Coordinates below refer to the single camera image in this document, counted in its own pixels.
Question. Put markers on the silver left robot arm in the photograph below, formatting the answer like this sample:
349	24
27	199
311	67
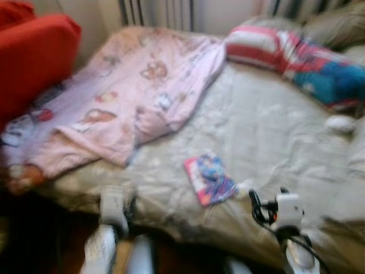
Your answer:
101	251

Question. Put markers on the red sofa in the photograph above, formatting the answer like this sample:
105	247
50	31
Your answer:
34	63

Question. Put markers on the grey floral bed sheet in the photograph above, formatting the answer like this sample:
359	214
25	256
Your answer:
268	131

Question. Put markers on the striped red blue bolster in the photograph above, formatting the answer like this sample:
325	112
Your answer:
302	63

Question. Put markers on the colourful comic book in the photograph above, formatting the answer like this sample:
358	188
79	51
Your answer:
208	182

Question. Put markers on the pink bear print blanket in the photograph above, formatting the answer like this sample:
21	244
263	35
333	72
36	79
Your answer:
131	91

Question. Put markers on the silver right robot leg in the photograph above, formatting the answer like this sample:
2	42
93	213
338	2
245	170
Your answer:
238	267

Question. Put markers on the small white sock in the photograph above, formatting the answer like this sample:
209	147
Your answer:
341	124

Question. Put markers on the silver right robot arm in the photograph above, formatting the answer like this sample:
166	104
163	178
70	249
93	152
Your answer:
299	257

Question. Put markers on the grey striped curtain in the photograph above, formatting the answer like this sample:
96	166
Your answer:
154	14
296	7

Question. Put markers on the silver robot leg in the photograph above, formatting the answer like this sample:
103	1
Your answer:
141	260
238	267

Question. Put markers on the silver left robot leg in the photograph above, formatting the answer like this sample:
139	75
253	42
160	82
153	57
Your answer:
141	260

